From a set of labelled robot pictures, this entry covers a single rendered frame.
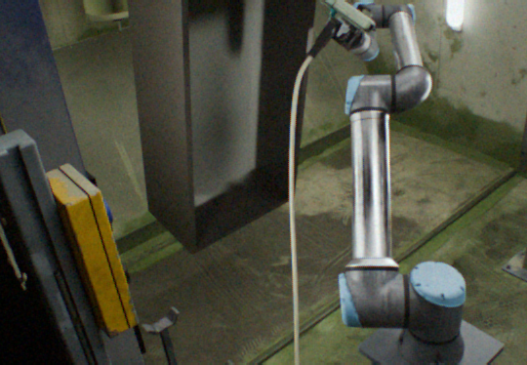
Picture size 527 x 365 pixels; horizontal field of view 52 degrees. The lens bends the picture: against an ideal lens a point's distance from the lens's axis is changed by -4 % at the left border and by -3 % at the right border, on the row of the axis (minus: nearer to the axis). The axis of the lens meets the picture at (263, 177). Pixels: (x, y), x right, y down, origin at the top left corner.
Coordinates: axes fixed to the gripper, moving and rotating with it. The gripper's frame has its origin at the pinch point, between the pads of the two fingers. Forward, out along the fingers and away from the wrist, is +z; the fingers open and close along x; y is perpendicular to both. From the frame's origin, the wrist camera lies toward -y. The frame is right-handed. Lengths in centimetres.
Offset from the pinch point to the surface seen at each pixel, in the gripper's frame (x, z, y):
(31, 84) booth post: -2, 91, 53
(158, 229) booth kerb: 54, -85, 151
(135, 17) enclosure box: 50, 25, 43
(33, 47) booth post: 1, 93, 46
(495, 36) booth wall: 6, -176, -55
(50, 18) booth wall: 157, -27, 90
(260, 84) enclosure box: 38, -50, 43
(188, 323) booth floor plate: -11, -49, 149
